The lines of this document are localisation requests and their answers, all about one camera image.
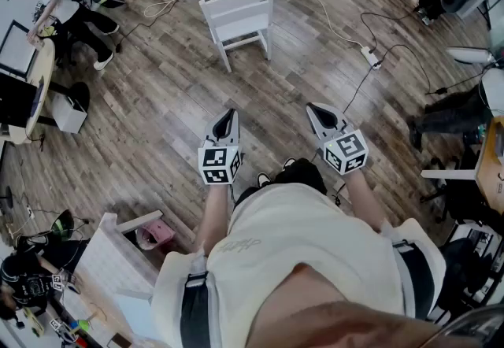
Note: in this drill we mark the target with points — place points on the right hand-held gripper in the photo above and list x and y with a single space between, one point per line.
346 151

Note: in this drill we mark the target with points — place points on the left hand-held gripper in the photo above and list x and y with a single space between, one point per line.
214 165

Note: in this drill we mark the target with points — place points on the person's right forearm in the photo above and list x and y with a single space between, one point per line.
366 201

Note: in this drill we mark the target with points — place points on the person's left forearm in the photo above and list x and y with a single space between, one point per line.
210 212

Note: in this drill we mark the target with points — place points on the person's right shoe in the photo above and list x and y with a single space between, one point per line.
288 163

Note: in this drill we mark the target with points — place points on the person's shoe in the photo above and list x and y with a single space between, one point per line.
263 180
288 163

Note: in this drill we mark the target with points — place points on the person's black trousers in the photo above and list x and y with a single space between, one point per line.
299 177

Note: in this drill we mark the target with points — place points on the person's left shoe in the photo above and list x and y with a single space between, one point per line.
263 180

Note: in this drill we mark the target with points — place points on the white power strip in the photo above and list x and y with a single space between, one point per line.
371 57

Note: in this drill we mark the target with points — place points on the person's cream t-shirt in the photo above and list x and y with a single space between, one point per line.
295 228

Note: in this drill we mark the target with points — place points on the white box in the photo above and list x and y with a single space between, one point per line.
69 114

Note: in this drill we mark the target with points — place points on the wooden desk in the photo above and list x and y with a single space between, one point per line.
492 165

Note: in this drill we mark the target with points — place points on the round beige side table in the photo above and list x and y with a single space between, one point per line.
41 75

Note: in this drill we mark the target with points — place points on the person's face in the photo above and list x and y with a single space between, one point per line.
334 311

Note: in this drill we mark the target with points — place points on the black box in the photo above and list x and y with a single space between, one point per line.
15 98

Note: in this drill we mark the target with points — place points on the person's eyeglasses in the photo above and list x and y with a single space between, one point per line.
472 326

